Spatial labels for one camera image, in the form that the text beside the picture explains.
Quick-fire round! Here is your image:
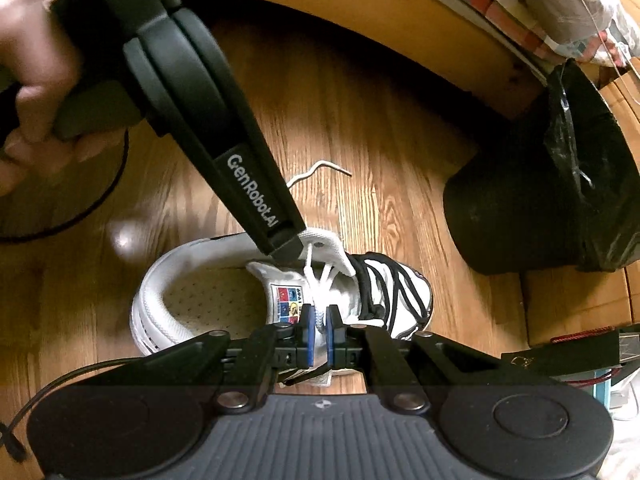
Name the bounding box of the wooden drawer cabinet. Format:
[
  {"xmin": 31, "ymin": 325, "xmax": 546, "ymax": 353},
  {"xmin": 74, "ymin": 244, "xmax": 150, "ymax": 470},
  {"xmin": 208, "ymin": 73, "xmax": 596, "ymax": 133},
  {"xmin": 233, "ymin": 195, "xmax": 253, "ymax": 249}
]
[{"xmin": 520, "ymin": 60, "xmax": 640, "ymax": 346}]

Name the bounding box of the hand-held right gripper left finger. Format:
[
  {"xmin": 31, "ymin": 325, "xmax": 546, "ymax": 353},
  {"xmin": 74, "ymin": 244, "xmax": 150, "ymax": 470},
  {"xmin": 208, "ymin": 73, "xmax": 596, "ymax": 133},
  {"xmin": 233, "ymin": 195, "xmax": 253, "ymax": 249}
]
[{"xmin": 140, "ymin": 305, "xmax": 316, "ymax": 414}]

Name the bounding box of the white duvet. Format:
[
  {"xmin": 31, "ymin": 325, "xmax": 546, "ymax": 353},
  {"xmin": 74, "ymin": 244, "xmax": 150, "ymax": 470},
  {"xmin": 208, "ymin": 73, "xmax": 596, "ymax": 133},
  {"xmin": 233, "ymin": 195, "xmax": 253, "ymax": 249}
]
[{"xmin": 502, "ymin": 0, "xmax": 640, "ymax": 61}]

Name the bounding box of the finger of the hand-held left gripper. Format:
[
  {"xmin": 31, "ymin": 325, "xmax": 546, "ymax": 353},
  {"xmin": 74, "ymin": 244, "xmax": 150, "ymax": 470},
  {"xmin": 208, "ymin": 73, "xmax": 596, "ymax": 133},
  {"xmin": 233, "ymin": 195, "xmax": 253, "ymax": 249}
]
[{"xmin": 270, "ymin": 222, "xmax": 306, "ymax": 265}]

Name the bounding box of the black shoelace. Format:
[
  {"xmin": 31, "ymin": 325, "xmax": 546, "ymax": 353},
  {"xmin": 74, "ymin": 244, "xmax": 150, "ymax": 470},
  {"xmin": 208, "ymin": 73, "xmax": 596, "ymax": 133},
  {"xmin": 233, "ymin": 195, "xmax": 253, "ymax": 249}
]
[{"xmin": 357, "ymin": 255, "xmax": 431, "ymax": 336}]

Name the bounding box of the black paper gift bag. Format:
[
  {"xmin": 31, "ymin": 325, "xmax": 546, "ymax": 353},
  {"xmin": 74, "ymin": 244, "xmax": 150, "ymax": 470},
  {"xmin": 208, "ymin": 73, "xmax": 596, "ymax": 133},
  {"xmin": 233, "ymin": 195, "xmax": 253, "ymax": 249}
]
[{"xmin": 500, "ymin": 325, "xmax": 640, "ymax": 391}]

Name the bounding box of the black trash bin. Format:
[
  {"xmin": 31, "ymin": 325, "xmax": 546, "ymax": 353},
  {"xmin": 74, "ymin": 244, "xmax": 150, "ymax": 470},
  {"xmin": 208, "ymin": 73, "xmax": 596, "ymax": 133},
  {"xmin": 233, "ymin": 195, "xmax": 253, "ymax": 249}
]
[{"xmin": 442, "ymin": 95, "xmax": 640, "ymax": 276}]

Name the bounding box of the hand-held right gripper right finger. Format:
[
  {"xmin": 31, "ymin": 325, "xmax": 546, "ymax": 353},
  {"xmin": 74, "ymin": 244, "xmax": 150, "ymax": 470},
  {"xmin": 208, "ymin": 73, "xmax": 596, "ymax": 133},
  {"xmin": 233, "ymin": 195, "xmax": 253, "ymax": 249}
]
[{"xmin": 325, "ymin": 305, "xmax": 501, "ymax": 412}]

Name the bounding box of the thin beige wire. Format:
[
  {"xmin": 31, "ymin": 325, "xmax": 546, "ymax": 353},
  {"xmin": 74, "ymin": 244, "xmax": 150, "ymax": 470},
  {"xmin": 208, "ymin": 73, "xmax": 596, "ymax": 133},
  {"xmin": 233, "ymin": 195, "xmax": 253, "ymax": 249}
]
[{"xmin": 562, "ymin": 0, "xmax": 636, "ymax": 78}]

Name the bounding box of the thin black cable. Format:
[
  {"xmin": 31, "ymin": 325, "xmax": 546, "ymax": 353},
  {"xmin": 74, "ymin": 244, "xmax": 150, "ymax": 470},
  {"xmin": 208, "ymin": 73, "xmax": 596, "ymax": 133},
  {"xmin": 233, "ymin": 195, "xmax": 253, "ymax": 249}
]
[{"xmin": 0, "ymin": 360, "xmax": 141, "ymax": 463}]

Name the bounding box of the light blue plastic bin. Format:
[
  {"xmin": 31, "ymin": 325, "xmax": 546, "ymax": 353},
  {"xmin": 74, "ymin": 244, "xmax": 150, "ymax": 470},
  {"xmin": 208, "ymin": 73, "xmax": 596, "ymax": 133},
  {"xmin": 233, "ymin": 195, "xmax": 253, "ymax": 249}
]
[{"xmin": 592, "ymin": 377, "xmax": 631, "ymax": 418}]

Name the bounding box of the wooden bed frame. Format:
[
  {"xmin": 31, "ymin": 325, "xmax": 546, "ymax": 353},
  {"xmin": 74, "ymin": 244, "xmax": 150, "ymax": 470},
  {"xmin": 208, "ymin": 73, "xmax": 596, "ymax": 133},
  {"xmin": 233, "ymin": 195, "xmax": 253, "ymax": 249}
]
[{"xmin": 170, "ymin": 0, "xmax": 566, "ymax": 121}]

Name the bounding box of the person's left hand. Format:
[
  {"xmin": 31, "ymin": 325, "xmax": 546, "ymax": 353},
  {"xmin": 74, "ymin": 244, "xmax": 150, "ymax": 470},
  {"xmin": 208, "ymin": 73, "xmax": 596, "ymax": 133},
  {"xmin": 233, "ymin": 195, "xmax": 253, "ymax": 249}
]
[{"xmin": 0, "ymin": 0, "xmax": 126, "ymax": 196}]

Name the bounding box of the white sneaker shoe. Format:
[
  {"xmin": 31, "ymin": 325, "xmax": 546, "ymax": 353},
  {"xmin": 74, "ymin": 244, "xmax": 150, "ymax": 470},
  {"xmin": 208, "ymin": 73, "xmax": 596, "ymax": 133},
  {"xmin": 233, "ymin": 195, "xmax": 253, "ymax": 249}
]
[{"xmin": 129, "ymin": 227, "xmax": 433, "ymax": 386}]

